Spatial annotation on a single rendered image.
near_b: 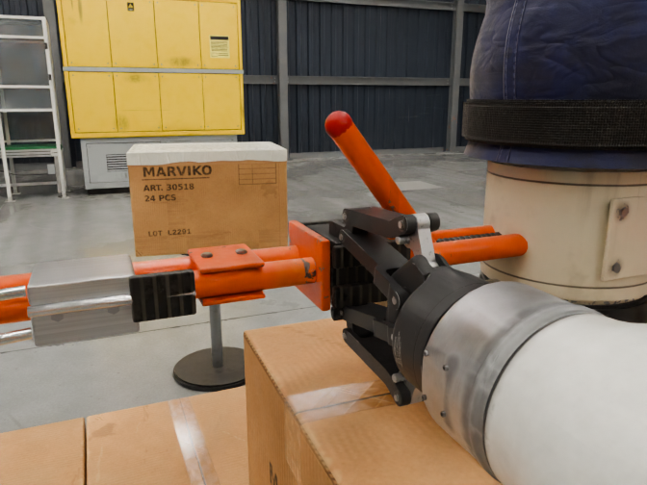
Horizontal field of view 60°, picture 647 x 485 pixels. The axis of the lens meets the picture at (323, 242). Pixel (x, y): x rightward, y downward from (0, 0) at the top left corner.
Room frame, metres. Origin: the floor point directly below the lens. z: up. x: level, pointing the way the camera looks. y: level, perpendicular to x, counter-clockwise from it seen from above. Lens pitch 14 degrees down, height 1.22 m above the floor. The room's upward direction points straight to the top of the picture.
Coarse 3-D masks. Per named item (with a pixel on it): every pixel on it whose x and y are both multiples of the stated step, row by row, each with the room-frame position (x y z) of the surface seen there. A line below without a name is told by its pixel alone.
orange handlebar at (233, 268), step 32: (192, 256) 0.43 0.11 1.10; (224, 256) 0.43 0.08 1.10; (256, 256) 0.43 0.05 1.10; (288, 256) 0.47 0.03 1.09; (448, 256) 0.48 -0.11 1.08; (480, 256) 0.49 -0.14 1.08; (512, 256) 0.51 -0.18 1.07; (0, 288) 0.38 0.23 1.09; (224, 288) 0.40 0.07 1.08; (256, 288) 0.42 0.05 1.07; (0, 320) 0.35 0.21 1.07
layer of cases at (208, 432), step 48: (48, 432) 1.03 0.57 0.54; (96, 432) 1.03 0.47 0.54; (144, 432) 1.03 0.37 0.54; (192, 432) 1.03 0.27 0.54; (240, 432) 1.03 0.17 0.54; (0, 480) 0.88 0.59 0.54; (48, 480) 0.88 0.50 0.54; (96, 480) 0.88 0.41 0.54; (144, 480) 0.88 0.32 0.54; (192, 480) 0.88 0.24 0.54; (240, 480) 0.88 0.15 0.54
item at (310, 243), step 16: (304, 224) 0.50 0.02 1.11; (304, 240) 0.46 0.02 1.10; (320, 240) 0.43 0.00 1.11; (304, 256) 0.46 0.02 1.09; (320, 256) 0.43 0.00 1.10; (336, 256) 0.42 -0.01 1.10; (352, 256) 0.42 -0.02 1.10; (320, 272) 0.43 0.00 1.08; (336, 272) 0.43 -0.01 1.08; (352, 272) 0.43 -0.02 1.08; (368, 272) 0.44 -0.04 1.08; (304, 288) 0.46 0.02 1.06; (320, 288) 0.43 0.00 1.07; (336, 288) 0.42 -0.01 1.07; (352, 288) 0.42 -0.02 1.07; (368, 288) 0.43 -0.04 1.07; (320, 304) 0.43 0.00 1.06; (336, 304) 0.42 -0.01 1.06; (352, 304) 0.42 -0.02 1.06
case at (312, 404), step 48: (288, 336) 0.62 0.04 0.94; (336, 336) 0.62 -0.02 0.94; (288, 384) 0.50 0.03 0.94; (336, 384) 0.50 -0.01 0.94; (384, 384) 0.50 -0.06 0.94; (288, 432) 0.47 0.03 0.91; (336, 432) 0.42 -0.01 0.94; (384, 432) 0.42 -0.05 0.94; (432, 432) 0.42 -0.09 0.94; (288, 480) 0.47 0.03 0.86; (336, 480) 0.36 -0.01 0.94; (384, 480) 0.36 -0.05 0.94; (432, 480) 0.36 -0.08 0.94; (480, 480) 0.36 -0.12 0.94
